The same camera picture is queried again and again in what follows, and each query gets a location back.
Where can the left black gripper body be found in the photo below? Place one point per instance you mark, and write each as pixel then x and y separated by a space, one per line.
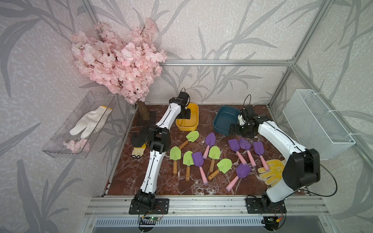
pixel 186 114

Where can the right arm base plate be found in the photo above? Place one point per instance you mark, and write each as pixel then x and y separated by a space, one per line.
pixel 263 205

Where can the white wire mesh basket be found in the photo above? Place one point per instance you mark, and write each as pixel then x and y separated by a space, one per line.
pixel 315 125

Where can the green shovel wooden handle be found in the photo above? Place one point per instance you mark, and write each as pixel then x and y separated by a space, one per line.
pixel 214 154
pixel 188 161
pixel 191 137
pixel 175 155
pixel 223 167

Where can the black and yellow glove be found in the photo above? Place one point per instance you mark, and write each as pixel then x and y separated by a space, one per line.
pixel 139 141

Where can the pink cherry blossom tree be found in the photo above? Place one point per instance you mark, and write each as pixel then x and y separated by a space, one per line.
pixel 126 67

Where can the yellow plastic storage box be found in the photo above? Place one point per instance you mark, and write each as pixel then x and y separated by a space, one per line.
pixel 191 124

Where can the dark teal storage box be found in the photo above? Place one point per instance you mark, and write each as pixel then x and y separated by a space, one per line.
pixel 225 117

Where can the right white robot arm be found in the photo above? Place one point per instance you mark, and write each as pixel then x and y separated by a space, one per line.
pixel 302 167

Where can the white cotton glove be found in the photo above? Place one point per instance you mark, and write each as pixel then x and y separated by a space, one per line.
pixel 91 122

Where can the yellow dotted work glove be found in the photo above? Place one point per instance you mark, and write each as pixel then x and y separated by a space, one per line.
pixel 274 175

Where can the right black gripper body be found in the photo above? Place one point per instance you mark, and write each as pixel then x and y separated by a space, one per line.
pixel 241 130

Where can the aluminium front rail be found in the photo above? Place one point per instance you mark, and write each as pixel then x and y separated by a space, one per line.
pixel 208 206

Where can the pink blossom sprig on shelf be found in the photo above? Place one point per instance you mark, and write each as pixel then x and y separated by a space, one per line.
pixel 77 145

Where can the clear acrylic wall shelf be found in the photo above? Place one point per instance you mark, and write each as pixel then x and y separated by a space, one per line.
pixel 77 135

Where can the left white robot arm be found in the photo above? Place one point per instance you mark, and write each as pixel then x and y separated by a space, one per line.
pixel 159 142

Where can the purple shovel pink handle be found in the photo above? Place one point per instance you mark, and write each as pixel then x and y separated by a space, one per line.
pixel 259 150
pixel 244 144
pixel 242 171
pixel 210 141
pixel 234 145
pixel 198 161

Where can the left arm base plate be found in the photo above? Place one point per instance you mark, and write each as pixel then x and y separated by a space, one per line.
pixel 155 206

